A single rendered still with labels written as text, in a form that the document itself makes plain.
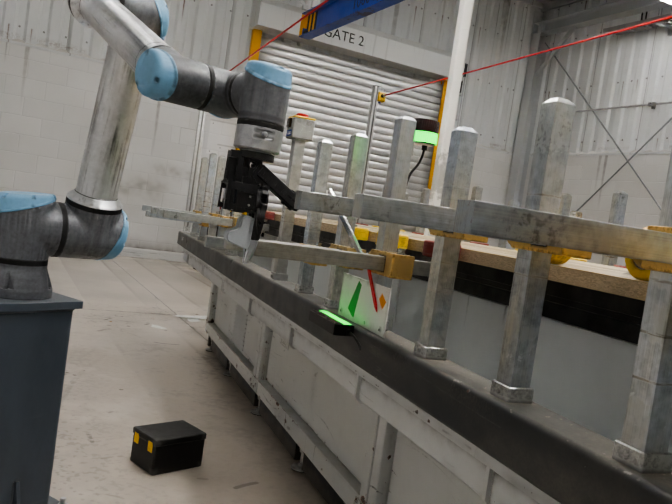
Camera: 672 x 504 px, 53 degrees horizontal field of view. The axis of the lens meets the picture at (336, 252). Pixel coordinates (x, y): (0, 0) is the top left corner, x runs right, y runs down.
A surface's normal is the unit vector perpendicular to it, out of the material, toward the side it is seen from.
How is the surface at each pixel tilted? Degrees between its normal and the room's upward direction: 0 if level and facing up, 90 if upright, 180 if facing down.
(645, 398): 90
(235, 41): 90
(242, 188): 90
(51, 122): 90
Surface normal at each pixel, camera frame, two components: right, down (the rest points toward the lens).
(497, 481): -0.93, -0.12
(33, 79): 0.44, 0.11
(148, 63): -0.70, -0.04
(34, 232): 0.65, 0.14
